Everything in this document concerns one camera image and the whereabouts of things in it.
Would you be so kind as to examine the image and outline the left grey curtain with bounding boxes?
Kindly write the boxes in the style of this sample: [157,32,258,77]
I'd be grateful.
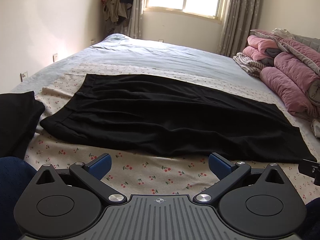
[127,0,146,39]

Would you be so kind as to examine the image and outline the hanging clothes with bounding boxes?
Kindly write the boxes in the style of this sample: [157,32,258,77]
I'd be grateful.
[101,0,133,36]

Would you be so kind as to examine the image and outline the dark blue trouser leg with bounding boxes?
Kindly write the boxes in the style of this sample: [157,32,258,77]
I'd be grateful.
[1,157,36,239]

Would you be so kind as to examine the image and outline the folded black garment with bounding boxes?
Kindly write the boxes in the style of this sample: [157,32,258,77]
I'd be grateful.
[0,91,45,159]

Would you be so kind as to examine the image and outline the striped brown cloth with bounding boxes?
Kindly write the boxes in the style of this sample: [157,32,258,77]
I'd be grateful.
[233,52,265,78]

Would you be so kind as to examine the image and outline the grey curtain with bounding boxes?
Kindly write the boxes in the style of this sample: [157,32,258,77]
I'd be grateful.
[217,0,261,57]
[127,0,146,39]

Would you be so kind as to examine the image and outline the cherry print cloth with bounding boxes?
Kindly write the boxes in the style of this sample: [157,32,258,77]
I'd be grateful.
[23,61,320,203]

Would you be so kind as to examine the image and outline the light blue bed sheet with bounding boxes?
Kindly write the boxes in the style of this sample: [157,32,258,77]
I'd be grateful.
[10,32,320,153]

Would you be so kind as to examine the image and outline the pink grey quilt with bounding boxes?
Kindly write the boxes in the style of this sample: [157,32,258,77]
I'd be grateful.
[241,29,319,119]

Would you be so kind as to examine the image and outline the right grey curtain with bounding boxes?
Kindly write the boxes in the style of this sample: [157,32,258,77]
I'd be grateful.
[217,0,261,57]

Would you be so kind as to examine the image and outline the black pants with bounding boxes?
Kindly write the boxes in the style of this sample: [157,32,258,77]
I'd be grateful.
[40,74,315,163]

